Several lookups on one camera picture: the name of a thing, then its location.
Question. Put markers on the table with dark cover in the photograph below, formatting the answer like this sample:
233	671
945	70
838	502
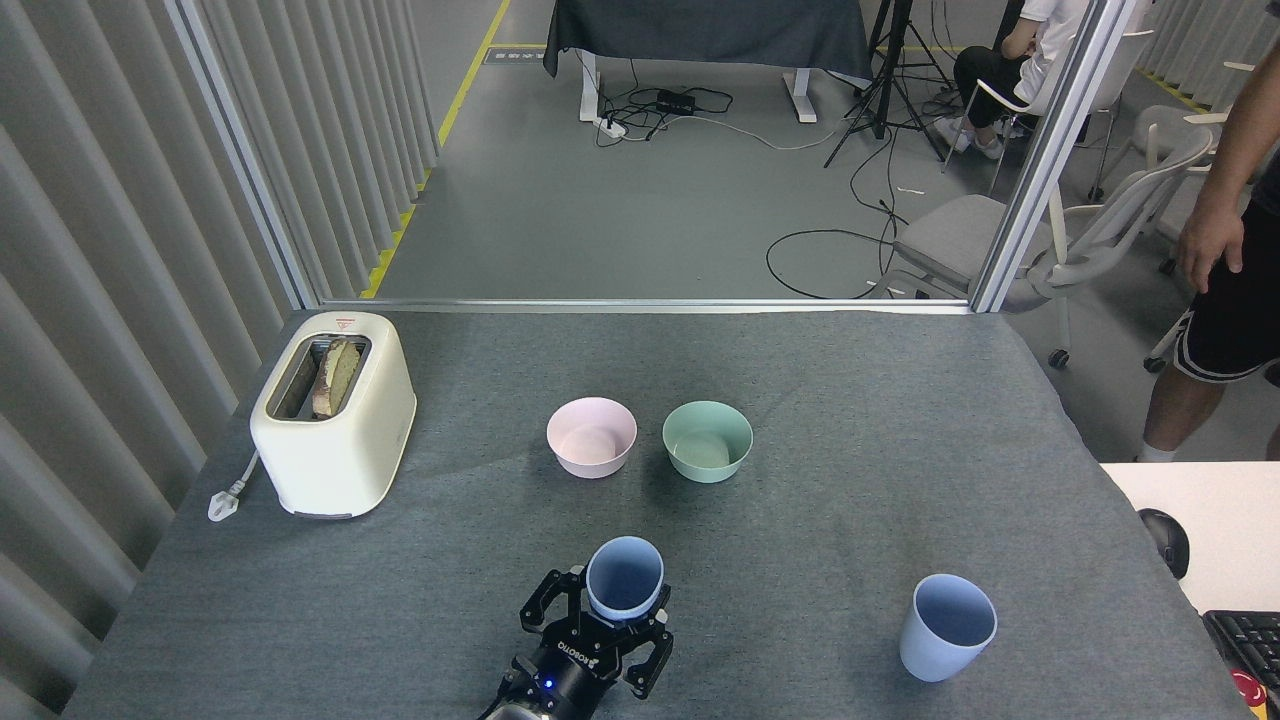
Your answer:
700	30

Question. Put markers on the white desk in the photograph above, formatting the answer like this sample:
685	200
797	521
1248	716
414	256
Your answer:
1230	520

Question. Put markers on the person's hand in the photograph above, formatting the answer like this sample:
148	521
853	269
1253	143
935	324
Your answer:
1212	245

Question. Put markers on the person's forearm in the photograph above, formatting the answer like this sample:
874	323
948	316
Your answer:
1240	130

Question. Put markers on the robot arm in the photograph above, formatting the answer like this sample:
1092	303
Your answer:
520	712

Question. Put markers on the white power strip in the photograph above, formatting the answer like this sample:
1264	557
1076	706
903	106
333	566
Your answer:
612	126

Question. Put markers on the black keyboard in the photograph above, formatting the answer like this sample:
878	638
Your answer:
1250	645

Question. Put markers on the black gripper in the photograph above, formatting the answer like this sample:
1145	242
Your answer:
570	665

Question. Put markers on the black power adapter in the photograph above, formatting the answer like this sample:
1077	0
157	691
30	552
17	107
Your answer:
676	101

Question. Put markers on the silver aluminium rail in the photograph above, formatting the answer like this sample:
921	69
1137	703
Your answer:
650	305

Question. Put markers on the red round object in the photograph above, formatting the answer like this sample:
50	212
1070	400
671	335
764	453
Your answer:
1248	690

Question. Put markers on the black computer mouse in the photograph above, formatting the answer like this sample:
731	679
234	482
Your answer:
1165	542

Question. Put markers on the light blue plastic cup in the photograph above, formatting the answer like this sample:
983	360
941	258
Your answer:
625	575
945	630

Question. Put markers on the silver aluminium post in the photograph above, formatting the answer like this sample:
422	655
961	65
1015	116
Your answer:
1052	150
245	150

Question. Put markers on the seated person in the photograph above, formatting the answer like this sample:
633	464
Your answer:
1050	40

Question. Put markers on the cream white toaster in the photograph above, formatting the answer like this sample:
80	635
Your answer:
340	460

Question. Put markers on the grey felt table cloth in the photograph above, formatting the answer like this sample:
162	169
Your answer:
800	560

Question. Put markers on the pink plastic bowl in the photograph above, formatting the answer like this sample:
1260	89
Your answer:
592	440

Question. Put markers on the standing person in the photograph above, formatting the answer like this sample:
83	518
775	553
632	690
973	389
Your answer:
1235	330

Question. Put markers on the toasted bread slice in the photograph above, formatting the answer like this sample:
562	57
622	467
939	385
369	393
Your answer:
335	378

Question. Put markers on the black tripod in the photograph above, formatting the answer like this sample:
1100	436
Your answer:
884	80

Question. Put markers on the white chair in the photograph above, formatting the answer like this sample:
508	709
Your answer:
1000	98

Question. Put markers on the green plastic bowl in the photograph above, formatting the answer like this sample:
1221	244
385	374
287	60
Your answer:
707	445

